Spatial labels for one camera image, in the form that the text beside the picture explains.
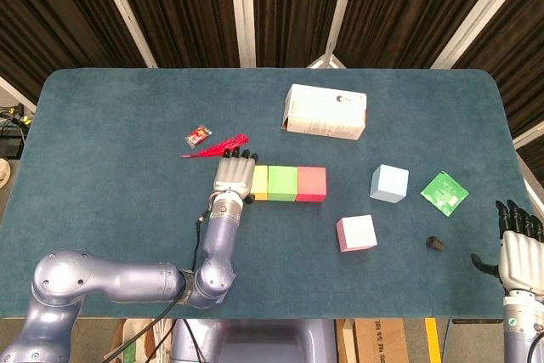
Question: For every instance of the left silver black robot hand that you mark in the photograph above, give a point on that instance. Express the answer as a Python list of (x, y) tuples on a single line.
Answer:
[(234, 176)]

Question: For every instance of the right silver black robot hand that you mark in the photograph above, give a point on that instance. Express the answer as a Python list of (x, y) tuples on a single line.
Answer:
[(523, 261)]

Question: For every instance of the yellow foam cube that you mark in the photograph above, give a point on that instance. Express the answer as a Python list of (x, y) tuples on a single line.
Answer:
[(260, 182)]

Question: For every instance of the red foam cube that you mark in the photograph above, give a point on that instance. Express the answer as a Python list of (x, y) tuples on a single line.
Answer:
[(311, 184)]

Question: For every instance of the light blue foam cube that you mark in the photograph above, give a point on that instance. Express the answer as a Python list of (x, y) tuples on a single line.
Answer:
[(389, 183)]

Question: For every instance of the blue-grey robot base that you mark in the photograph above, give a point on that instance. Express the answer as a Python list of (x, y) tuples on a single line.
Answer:
[(263, 342)]

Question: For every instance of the red feather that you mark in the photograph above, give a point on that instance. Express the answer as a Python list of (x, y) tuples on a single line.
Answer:
[(212, 149)]

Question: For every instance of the green foam cube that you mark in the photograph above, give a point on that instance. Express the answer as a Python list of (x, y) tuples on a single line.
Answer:
[(282, 183)]

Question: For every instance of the red wrapped candy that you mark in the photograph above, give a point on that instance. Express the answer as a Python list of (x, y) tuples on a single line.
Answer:
[(198, 136)]

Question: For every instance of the small black cap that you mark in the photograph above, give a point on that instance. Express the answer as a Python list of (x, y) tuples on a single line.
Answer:
[(435, 243)]

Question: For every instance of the green foil sachet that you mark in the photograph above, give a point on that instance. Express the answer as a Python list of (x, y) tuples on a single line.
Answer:
[(444, 194)]

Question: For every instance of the purple foam cube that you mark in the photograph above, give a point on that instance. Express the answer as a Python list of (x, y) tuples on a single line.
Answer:
[(212, 281)]

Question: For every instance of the white printed cardboard box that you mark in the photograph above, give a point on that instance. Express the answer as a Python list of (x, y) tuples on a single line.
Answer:
[(325, 112)]

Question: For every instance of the blue felt table cloth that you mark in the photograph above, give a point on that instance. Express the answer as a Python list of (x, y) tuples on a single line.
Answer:
[(106, 167)]

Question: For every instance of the pink foam cube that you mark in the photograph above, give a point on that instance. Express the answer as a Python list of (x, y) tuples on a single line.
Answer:
[(357, 233)]

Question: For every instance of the brown cardboard box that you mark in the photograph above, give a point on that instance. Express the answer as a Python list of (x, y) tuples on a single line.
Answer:
[(382, 344)]

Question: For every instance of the dark brown curtain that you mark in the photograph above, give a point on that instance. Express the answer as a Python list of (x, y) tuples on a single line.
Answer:
[(293, 10), (523, 40), (42, 10), (404, 10), (183, 10)]

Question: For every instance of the white printed paper bag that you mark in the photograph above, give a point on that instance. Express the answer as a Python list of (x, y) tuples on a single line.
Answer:
[(127, 350)]

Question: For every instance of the black power box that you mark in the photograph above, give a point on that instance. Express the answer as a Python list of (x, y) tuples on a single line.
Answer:
[(10, 148)]

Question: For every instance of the beige straw hat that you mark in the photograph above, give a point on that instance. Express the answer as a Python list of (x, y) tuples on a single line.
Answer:
[(4, 172)]

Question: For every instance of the white frame post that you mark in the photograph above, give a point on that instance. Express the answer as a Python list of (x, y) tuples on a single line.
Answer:
[(15, 95), (124, 10), (478, 10), (242, 10), (341, 10), (531, 133)]

